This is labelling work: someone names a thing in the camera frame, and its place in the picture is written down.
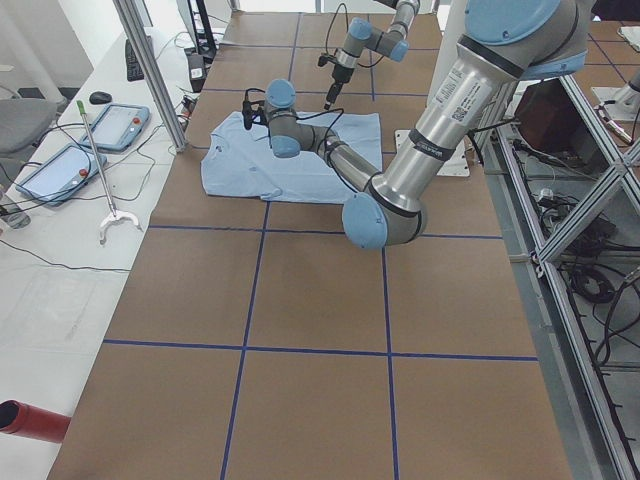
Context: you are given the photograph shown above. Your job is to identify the black computer mouse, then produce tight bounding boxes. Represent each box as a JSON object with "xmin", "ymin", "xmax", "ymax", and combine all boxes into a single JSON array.
[{"xmin": 89, "ymin": 91, "xmax": 113, "ymax": 105}]

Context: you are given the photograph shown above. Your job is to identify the red cylinder tube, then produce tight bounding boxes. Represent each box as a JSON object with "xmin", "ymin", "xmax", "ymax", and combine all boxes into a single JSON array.
[{"xmin": 1, "ymin": 400, "xmax": 71, "ymax": 444}]

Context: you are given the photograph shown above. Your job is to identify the far blue teach pendant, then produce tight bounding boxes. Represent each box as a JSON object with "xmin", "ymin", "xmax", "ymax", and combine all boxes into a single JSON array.
[{"xmin": 90, "ymin": 104, "xmax": 150, "ymax": 153}]

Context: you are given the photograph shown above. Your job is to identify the black power adapter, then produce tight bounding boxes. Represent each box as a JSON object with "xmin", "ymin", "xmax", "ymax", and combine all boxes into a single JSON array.
[{"xmin": 187, "ymin": 53, "xmax": 207, "ymax": 93}]

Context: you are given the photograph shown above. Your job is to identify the black keyboard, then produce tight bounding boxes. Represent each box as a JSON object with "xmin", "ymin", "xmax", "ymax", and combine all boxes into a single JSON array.
[{"xmin": 124, "ymin": 39, "xmax": 144, "ymax": 82}]

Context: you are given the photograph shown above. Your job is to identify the near blue teach pendant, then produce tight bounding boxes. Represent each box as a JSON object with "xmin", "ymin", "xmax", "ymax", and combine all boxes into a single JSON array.
[{"xmin": 16, "ymin": 144, "xmax": 107, "ymax": 205}]

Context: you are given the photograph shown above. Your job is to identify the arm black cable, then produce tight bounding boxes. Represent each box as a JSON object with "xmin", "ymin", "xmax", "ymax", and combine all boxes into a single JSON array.
[
  {"xmin": 242, "ymin": 87, "xmax": 351, "ymax": 166},
  {"xmin": 323, "ymin": 2, "xmax": 387, "ymax": 69}
]

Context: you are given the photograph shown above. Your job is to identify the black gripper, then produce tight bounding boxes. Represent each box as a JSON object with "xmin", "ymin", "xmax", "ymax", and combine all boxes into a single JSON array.
[
  {"xmin": 241, "ymin": 99, "xmax": 268, "ymax": 131},
  {"xmin": 318, "ymin": 52, "xmax": 354, "ymax": 110}
]

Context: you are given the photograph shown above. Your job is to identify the grey office chair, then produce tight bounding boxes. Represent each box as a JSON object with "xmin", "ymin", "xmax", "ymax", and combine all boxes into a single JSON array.
[{"xmin": 1, "ymin": 98, "xmax": 57, "ymax": 182}]

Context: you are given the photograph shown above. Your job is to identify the blue teach pendant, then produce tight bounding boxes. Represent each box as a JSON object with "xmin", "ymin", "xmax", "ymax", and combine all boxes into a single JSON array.
[
  {"xmin": 16, "ymin": 144, "xmax": 107, "ymax": 205},
  {"xmin": 90, "ymin": 104, "xmax": 150, "ymax": 153}
]

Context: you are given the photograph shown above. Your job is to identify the aluminium frame post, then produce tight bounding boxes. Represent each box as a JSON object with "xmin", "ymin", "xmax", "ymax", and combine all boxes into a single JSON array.
[{"xmin": 113, "ymin": 0, "xmax": 187, "ymax": 153}]

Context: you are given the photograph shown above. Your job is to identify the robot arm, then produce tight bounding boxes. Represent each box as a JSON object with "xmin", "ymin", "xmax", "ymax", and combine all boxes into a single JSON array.
[
  {"xmin": 318, "ymin": 0, "xmax": 421, "ymax": 110},
  {"xmin": 242, "ymin": 1, "xmax": 594, "ymax": 249}
]

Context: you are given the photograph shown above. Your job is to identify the light blue t-shirt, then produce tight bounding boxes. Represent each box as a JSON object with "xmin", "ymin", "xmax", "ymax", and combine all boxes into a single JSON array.
[{"xmin": 201, "ymin": 111, "xmax": 382, "ymax": 204}]

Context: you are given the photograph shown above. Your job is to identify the white reacher grabber tool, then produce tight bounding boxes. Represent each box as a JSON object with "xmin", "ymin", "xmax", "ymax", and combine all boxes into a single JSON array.
[{"xmin": 76, "ymin": 100, "xmax": 142, "ymax": 246}]

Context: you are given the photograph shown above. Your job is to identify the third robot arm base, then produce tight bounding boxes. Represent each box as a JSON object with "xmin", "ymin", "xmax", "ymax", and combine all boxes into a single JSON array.
[{"xmin": 591, "ymin": 71, "xmax": 639, "ymax": 122}]

